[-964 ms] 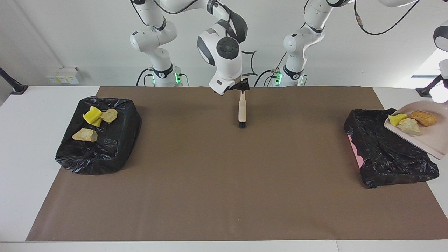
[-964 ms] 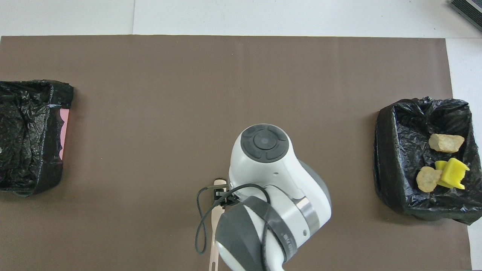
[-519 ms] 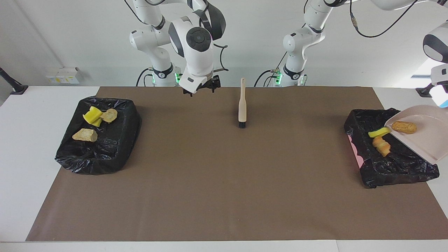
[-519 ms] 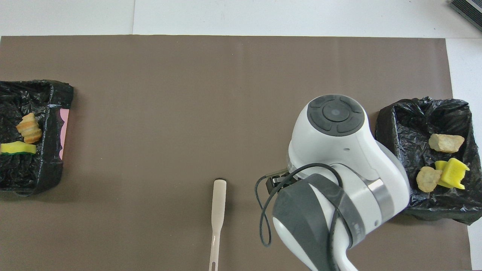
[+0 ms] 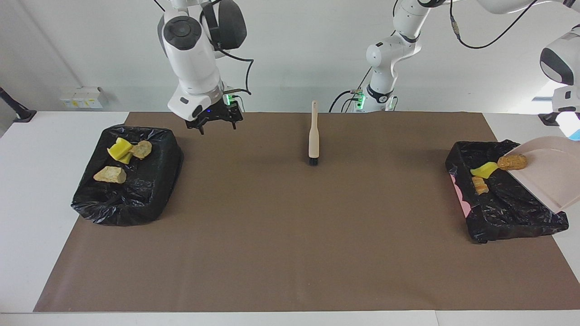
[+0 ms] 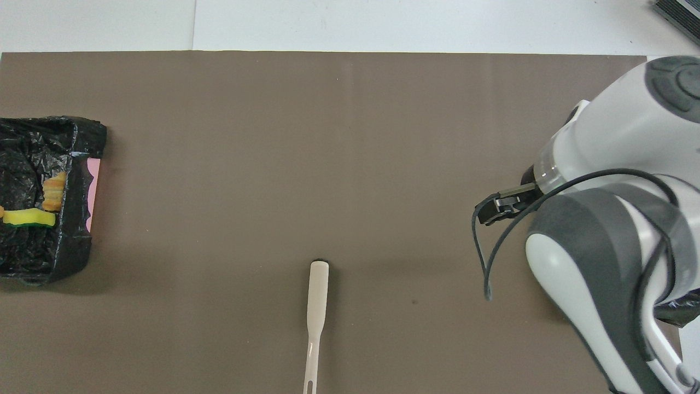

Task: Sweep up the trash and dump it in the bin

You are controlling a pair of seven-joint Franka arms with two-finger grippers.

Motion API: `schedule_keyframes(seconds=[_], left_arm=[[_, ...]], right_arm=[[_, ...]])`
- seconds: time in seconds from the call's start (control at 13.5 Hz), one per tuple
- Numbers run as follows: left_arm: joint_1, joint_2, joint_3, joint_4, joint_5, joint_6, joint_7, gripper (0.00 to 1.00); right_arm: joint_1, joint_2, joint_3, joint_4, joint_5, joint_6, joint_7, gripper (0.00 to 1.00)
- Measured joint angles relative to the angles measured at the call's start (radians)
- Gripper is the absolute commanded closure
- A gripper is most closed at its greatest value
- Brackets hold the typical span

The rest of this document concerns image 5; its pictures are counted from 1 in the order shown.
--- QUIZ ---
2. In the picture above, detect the rounded pale foam chunk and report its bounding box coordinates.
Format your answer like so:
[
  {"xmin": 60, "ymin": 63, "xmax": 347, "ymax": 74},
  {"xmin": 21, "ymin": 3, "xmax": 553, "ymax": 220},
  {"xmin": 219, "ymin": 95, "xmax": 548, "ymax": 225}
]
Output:
[{"xmin": 130, "ymin": 140, "xmax": 153, "ymax": 160}]

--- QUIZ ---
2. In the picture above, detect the beige brush with black bristles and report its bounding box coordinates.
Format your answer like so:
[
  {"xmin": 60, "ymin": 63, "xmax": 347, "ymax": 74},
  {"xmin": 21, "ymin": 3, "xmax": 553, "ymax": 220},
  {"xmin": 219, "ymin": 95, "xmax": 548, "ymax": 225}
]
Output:
[{"xmin": 308, "ymin": 100, "xmax": 320, "ymax": 166}]

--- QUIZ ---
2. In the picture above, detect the blocky pale foam chunk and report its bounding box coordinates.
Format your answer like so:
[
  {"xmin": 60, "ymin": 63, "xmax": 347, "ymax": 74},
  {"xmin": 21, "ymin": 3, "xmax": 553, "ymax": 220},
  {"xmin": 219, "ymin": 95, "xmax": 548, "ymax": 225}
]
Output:
[{"xmin": 93, "ymin": 166, "xmax": 127, "ymax": 184}]

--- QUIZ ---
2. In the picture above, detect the jagged pale foam chunk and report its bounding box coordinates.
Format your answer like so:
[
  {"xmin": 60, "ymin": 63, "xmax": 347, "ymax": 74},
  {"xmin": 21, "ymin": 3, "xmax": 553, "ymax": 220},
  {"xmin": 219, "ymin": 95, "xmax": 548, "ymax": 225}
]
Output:
[{"xmin": 471, "ymin": 176, "xmax": 490, "ymax": 196}]

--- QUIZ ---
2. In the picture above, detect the yellow sponge with green pad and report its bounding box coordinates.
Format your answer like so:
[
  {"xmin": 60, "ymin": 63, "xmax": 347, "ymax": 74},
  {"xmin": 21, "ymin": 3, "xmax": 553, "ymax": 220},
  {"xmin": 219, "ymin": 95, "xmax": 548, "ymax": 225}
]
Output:
[{"xmin": 470, "ymin": 162, "xmax": 499, "ymax": 178}]

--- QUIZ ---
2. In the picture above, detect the orange-brown foam nugget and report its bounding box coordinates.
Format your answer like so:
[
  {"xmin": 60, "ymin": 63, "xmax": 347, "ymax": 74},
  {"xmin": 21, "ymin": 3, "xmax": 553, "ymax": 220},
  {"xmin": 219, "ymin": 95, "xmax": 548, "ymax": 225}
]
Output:
[{"xmin": 497, "ymin": 154, "xmax": 528, "ymax": 171}]

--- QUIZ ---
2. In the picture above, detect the beige plastic dustpan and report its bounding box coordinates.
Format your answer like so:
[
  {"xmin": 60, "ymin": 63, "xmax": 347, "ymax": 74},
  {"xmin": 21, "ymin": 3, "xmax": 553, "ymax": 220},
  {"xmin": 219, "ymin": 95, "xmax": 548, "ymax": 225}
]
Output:
[{"xmin": 509, "ymin": 136, "xmax": 580, "ymax": 213}]

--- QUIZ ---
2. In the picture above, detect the black bagged tall bin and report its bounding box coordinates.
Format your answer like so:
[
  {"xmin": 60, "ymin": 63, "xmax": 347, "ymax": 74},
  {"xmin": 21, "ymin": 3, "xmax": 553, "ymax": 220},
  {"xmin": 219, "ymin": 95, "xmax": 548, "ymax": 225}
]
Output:
[{"xmin": 71, "ymin": 125, "xmax": 184, "ymax": 227}]

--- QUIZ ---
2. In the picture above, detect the black bagged pink bin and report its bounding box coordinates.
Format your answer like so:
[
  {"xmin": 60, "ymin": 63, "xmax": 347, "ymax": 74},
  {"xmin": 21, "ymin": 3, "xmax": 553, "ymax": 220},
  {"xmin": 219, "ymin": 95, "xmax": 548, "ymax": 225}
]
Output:
[{"xmin": 445, "ymin": 139, "xmax": 570, "ymax": 244}]

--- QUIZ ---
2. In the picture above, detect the brown table mat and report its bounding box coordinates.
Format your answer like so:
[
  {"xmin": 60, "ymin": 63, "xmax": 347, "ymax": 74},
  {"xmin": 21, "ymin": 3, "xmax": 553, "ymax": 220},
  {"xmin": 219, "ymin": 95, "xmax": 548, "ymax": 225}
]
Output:
[{"xmin": 33, "ymin": 112, "xmax": 580, "ymax": 313}]

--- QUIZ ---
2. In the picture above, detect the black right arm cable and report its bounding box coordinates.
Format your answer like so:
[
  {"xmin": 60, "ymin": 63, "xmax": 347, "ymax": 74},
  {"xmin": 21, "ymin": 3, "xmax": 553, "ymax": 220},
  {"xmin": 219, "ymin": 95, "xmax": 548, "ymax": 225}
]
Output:
[{"xmin": 154, "ymin": 0, "xmax": 254, "ymax": 96}]

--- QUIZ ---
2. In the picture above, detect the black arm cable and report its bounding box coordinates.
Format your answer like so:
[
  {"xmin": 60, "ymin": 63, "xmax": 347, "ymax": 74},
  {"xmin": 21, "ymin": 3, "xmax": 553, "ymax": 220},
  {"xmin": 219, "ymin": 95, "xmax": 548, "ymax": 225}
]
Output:
[
  {"xmin": 392, "ymin": 0, "xmax": 542, "ymax": 50},
  {"xmin": 154, "ymin": 0, "xmax": 254, "ymax": 96}
]

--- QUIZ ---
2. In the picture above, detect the black base cable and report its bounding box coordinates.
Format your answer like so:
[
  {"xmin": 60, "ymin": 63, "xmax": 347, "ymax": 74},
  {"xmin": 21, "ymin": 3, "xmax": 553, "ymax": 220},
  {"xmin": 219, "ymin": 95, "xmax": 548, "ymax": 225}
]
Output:
[{"xmin": 329, "ymin": 68, "xmax": 377, "ymax": 113}]

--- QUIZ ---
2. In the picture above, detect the white wall socket box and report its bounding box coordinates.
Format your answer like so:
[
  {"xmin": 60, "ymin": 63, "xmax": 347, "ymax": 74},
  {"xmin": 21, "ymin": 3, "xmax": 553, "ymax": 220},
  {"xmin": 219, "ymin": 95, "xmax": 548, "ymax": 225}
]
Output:
[{"xmin": 60, "ymin": 86, "xmax": 104, "ymax": 109}]

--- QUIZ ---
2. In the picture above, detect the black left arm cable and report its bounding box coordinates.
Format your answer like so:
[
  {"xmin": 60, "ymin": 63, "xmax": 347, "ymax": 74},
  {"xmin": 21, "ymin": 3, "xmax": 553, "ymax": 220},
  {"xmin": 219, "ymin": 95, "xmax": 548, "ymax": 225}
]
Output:
[{"xmin": 392, "ymin": 0, "xmax": 542, "ymax": 50}]

